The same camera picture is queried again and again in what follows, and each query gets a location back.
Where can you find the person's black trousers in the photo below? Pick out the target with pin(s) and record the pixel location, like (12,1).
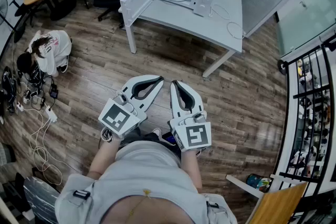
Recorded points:
(136,133)

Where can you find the dark phone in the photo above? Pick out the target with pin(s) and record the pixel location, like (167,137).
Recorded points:
(169,138)

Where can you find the wooden board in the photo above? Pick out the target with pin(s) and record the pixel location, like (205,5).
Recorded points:
(278,204)

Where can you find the white beam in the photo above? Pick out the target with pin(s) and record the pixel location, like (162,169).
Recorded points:
(244,186)

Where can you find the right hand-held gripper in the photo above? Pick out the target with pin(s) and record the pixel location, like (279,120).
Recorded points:
(195,136)

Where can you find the person's left forearm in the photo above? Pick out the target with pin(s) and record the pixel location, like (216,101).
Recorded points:
(105,157)

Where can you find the person's white shoe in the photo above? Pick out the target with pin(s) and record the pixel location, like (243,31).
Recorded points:
(157,131)

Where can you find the person's right forearm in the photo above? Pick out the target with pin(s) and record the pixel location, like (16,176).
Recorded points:
(191,170)

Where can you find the black standing fan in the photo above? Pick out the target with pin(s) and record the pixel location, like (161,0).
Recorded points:
(2,5)

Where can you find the black round disc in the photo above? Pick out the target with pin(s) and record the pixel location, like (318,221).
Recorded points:
(282,66)

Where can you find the white table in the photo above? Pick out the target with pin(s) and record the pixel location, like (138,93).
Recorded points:
(183,21)

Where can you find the colourful bag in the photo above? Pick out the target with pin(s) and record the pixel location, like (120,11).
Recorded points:
(256,181)

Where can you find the black bag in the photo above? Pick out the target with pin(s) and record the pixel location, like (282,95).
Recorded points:
(25,63)

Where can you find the black charger box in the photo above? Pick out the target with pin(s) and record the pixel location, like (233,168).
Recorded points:
(53,92)

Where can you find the small white power strip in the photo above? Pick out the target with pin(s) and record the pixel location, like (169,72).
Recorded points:
(20,107)

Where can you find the person's grey shirt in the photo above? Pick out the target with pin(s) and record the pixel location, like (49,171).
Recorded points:
(147,165)

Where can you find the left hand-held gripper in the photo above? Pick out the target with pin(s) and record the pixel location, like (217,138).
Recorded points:
(115,116)

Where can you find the dark marble slab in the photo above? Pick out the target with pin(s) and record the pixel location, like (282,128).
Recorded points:
(39,199)

